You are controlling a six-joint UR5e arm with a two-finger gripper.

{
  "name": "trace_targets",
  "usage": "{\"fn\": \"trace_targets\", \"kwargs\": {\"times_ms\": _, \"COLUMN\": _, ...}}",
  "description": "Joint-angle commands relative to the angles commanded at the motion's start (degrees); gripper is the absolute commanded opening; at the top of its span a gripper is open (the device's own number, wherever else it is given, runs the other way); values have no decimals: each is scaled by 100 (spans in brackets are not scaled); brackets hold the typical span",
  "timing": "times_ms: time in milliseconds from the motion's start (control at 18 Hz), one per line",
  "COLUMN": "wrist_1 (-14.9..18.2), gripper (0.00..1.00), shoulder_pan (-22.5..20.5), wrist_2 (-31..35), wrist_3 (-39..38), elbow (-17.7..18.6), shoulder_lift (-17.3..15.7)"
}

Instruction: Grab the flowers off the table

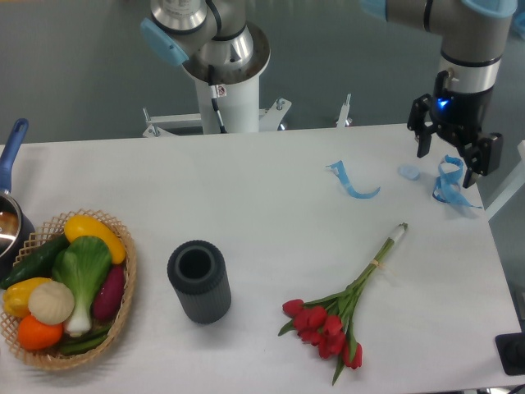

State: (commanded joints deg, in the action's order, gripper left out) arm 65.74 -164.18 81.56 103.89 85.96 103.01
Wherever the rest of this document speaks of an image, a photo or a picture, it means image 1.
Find dark grey ribbed vase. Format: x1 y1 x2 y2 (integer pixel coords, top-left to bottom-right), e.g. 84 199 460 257
167 240 231 324

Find green bok choy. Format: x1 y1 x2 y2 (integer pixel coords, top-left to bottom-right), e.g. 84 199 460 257
52 236 112 337

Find silver robot arm with gripper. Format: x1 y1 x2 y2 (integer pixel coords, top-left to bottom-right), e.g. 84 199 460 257
360 0 518 95

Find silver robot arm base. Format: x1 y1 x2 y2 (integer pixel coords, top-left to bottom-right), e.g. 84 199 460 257
140 1 271 85

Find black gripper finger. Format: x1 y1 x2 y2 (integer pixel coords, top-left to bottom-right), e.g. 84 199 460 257
462 133 504 188
407 94 434 158

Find black device at edge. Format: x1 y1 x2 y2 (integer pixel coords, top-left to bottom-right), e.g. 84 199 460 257
495 332 524 376

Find tangled blue ribbon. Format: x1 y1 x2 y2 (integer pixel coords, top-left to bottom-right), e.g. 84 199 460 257
432 155 482 209

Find blue ribbon strip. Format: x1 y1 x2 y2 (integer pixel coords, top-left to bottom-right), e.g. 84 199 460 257
326 160 381 199

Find blue handled saucepan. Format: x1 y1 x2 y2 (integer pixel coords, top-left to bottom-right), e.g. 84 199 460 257
1 118 34 279

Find woven wicker basket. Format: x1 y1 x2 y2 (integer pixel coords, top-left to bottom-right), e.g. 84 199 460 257
1 208 137 371

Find green bean pods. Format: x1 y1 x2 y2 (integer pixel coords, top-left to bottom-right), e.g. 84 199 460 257
58 325 110 356

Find yellow bell pepper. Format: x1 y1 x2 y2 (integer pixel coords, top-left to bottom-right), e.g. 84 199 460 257
2 277 52 318

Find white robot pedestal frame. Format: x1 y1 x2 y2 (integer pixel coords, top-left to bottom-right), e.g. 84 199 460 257
141 71 353 139

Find black cable on pedestal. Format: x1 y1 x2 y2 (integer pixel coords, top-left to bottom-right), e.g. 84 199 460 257
207 64 228 135

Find dark green cucumber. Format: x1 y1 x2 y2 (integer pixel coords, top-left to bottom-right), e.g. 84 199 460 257
1 234 70 290

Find cream steamed bun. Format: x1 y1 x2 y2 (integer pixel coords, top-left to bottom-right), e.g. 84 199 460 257
28 281 75 325

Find purple sweet potato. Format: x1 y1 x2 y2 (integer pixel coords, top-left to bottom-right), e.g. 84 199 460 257
92 265 126 321

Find orange fruit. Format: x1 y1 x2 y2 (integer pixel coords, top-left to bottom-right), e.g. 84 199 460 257
17 315 63 350

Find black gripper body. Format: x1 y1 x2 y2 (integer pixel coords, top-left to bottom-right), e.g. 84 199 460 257
425 70 493 154

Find light blue round cap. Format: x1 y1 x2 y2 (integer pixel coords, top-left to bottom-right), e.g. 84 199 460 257
397 164 421 181

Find red tulip bouquet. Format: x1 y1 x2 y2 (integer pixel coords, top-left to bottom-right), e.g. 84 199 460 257
278 222 409 384

